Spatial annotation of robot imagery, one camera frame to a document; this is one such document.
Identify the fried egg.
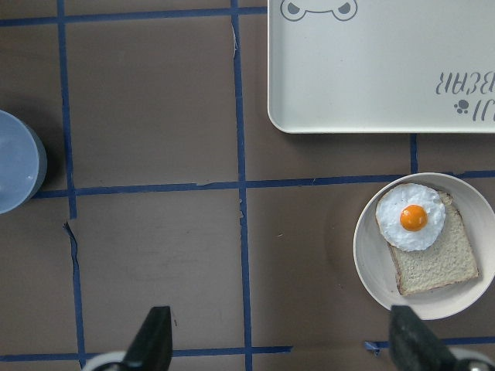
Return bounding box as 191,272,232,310
375,183,446,252

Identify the cream round plate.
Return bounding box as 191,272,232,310
353,172,494,320

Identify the white bread slice on plate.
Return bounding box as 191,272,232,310
388,191,480,296

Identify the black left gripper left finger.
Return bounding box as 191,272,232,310
122,306,172,371

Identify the cream bear serving tray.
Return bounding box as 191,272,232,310
268,1,494,134

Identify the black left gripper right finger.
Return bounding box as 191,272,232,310
388,305,457,370

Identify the blue bowl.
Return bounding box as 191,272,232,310
1,111,47,214

